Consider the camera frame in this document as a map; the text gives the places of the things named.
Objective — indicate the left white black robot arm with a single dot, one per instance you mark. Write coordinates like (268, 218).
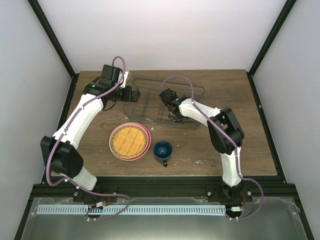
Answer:
(60, 151)

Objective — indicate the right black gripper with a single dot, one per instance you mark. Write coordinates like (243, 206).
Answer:
(176, 119)

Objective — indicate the pink red plate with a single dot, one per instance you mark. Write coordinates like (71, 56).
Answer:
(149, 139)

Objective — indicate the orange woven plate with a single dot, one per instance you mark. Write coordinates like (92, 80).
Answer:
(128, 141)

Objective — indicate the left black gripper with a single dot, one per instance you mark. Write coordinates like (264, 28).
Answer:
(127, 97)

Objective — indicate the black aluminium frame rail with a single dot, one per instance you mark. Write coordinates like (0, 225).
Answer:
(166, 186)

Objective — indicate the dark blue mug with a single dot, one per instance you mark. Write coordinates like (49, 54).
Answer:
(162, 152)

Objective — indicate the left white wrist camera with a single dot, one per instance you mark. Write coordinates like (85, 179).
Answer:
(127, 75)

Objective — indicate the black wire dish rack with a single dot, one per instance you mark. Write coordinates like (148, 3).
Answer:
(150, 108)

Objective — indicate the light blue slotted strip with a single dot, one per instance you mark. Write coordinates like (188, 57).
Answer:
(72, 209)

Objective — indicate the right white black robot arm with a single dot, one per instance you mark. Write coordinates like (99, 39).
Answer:
(226, 134)

